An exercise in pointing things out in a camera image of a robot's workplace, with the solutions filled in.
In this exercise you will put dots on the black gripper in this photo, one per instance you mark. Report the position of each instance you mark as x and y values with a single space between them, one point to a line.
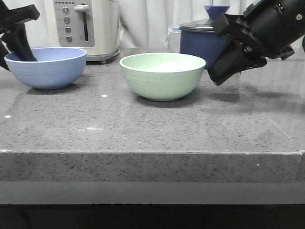
251 40
12 25

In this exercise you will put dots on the blue bowl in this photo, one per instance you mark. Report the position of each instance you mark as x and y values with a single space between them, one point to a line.
54 68

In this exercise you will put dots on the light green bowl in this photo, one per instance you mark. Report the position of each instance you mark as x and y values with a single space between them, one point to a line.
162 76

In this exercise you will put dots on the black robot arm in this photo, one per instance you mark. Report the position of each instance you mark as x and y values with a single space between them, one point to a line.
290 12

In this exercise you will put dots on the dark blue saucepan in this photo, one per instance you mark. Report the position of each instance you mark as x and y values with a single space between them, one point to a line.
201 43

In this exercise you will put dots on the glass lid with blue knob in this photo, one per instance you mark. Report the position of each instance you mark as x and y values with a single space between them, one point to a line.
213 12

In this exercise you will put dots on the clear plastic container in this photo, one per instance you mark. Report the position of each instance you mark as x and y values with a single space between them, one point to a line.
173 38

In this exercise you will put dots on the cream white toaster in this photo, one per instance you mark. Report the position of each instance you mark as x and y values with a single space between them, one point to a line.
92 25

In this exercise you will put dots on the white curtain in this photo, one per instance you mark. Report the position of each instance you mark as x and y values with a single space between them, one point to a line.
144 23

